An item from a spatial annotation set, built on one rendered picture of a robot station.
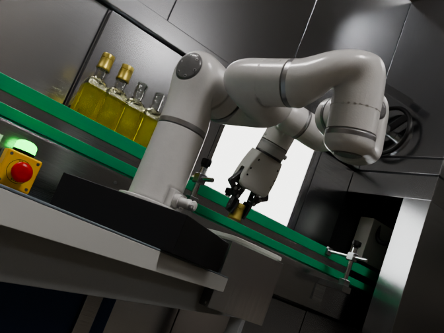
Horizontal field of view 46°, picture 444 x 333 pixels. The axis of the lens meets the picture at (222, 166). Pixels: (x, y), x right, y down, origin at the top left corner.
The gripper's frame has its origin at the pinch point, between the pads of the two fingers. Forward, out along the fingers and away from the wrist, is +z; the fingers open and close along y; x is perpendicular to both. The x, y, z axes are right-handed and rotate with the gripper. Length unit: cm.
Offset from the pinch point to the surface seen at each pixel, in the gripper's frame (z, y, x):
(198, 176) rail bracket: -1.7, 10.6, -6.9
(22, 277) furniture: 13, 58, 48
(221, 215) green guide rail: 6.0, -8.4, -17.0
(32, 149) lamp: 8, 52, 0
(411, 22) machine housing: -97, -75, -61
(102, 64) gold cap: -14.4, 40.1, -26.0
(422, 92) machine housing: -68, -75, -35
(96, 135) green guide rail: 0.7, 38.2, -9.0
